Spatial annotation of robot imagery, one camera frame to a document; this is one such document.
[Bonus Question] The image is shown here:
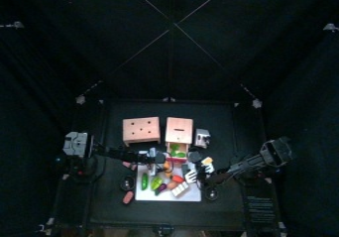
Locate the orange yellow toy corn piece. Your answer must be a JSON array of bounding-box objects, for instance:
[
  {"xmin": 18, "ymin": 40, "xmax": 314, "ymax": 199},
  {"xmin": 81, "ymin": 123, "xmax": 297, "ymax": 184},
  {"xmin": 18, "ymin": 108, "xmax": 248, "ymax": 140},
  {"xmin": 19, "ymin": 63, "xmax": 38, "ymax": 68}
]
[{"xmin": 162, "ymin": 161, "xmax": 174, "ymax": 179}]

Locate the white toy sushi roll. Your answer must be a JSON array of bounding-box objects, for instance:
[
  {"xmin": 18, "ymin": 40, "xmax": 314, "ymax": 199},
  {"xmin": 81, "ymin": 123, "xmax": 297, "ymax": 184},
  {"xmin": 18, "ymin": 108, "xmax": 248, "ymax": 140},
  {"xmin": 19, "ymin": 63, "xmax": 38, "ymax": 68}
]
[{"xmin": 169, "ymin": 182, "xmax": 192, "ymax": 198}]

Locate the green toy vegetable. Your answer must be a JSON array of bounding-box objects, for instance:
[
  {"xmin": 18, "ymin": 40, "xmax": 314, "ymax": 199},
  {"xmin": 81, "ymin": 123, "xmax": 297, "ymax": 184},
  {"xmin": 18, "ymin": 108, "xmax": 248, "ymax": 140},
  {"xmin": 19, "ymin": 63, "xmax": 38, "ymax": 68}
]
[{"xmin": 169, "ymin": 143, "xmax": 188, "ymax": 159}]

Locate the light green toy lettuce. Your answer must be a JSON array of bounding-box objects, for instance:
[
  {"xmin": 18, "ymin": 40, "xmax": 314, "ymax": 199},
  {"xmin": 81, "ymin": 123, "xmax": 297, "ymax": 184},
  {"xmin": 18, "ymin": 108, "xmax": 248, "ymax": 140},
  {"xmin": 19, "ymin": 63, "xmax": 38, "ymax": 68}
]
[{"xmin": 149, "ymin": 176, "xmax": 164, "ymax": 191}]

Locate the white cutting board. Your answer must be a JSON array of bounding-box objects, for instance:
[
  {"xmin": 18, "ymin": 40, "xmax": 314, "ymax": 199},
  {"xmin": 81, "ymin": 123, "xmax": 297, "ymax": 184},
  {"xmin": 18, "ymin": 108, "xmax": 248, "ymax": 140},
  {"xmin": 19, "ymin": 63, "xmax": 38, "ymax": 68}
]
[{"xmin": 133, "ymin": 161, "xmax": 202, "ymax": 203}]

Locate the black round toy pan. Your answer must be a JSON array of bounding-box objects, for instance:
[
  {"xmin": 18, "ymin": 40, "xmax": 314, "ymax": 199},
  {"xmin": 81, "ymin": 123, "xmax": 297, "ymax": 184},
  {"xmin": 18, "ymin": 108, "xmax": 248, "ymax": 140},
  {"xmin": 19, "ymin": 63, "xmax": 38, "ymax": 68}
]
[{"xmin": 185, "ymin": 150, "xmax": 204, "ymax": 164}]

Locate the purple toy eggplant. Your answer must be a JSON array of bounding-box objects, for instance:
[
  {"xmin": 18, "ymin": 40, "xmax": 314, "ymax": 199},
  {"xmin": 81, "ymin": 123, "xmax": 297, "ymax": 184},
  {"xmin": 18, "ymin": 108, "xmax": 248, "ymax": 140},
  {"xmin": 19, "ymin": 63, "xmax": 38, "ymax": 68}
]
[{"xmin": 153, "ymin": 182, "xmax": 169, "ymax": 197}]

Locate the green toy pea pod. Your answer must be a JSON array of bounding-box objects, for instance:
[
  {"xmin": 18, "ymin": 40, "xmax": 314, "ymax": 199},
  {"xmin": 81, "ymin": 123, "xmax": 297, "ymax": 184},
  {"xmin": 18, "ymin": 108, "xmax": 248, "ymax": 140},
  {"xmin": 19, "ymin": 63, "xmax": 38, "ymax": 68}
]
[{"xmin": 140, "ymin": 173, "xmax": 149, "ymax": 191}]

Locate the black round bowl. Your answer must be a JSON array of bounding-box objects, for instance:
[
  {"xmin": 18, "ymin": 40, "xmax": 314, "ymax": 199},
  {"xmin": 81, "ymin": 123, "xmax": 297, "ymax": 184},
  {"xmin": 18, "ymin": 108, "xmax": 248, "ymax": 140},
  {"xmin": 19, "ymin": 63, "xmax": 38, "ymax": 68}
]
[
  {"xmin": 118, "ymin": 176, "xmax": 136, "ymax": 191},
  {"xmin": 202, "ymin": 186, "xmax": 220, "ymax": 201}
]

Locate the wooden box with round holes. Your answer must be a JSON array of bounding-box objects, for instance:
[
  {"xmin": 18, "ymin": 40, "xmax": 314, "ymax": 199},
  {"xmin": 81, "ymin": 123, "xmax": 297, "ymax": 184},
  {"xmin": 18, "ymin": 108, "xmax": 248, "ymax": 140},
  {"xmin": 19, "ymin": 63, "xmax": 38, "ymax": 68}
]
[{"xmin": 121, "ymin": 116, "xmax": 161, "ymax": 147}]

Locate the wooden box with red face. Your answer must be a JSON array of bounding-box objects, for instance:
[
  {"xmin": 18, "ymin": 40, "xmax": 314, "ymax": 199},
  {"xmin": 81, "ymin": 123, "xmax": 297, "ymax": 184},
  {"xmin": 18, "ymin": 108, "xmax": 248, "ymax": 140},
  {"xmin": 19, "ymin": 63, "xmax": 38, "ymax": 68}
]
[{"xmin": 164, "ymin": 116, "xmax": 194, "ymax": 164}]

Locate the pink toy sausage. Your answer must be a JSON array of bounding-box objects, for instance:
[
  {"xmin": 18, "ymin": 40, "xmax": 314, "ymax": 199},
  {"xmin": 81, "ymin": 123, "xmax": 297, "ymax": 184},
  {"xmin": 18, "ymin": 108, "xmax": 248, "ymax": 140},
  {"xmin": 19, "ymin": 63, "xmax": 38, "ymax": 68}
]
[{"xmin": 121, "ymin": 190, "xmax": 134, "ymax": 205}]

